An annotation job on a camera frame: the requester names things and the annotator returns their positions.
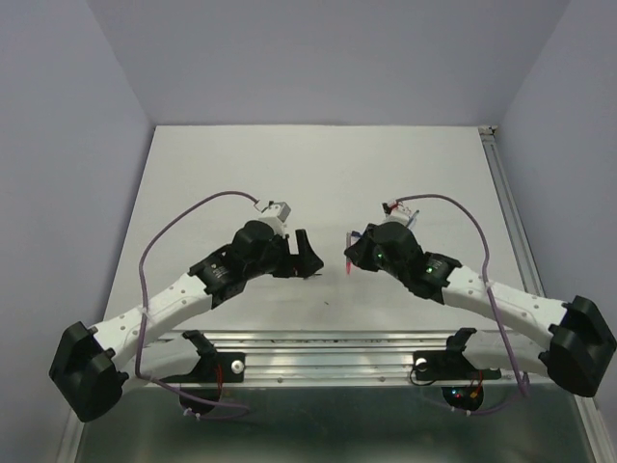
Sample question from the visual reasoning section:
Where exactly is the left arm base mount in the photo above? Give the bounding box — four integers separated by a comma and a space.
143, 330, 250, 421

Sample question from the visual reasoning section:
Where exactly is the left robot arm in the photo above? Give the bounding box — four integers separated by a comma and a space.
49, 220, 324, 422

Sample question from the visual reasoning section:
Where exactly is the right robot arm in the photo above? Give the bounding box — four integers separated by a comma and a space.
344, 222, 616, 397

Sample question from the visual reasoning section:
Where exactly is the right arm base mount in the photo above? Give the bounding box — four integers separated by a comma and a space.
409, 328, 501, 415

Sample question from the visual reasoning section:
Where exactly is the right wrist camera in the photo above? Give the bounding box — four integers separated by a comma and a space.
382, 200, 415, 228

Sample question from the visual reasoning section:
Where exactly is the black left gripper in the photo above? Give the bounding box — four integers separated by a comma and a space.
244, 229, 322, 279

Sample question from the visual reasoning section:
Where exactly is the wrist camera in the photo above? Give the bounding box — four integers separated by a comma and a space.
382, 200, 415, 228
255, 201, 291, 235

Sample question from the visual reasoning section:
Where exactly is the aluminium right rail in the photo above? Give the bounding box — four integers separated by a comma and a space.
478, 125, 546, 296

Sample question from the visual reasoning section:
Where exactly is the white pen blue cap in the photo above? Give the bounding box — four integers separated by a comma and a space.
407, 209, 420, 230

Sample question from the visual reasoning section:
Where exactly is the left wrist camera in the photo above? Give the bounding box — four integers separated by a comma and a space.
255, 201, 291, 235

